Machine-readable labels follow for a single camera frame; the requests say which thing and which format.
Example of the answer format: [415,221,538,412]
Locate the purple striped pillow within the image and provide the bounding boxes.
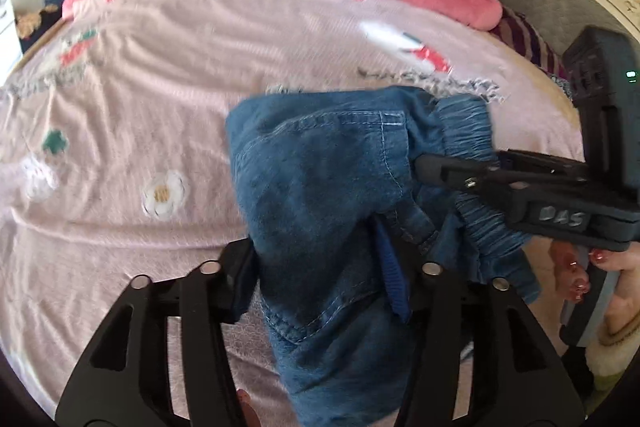
[492,3,574,84]

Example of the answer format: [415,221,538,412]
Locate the person's right forearm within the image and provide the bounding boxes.
[586,302,640,399]

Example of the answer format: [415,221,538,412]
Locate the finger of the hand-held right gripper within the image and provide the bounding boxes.
[415,154,592,204]
[494,149,592,181]

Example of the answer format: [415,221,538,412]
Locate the pink printed bed sheet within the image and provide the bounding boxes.
[0,0,586,427]

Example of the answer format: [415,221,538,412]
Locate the person's right hand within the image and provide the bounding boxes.
[549,243,640,329]

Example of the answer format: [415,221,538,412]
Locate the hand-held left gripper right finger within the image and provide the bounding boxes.
[371,218,587,427]

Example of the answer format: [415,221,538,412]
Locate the blue denim pants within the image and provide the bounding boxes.
[225,84,544,427]

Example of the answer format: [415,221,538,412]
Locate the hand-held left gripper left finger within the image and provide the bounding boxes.
[55,237,262,427]

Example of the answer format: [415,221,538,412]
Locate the white cabinet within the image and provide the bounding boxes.
[0,0,24,78]

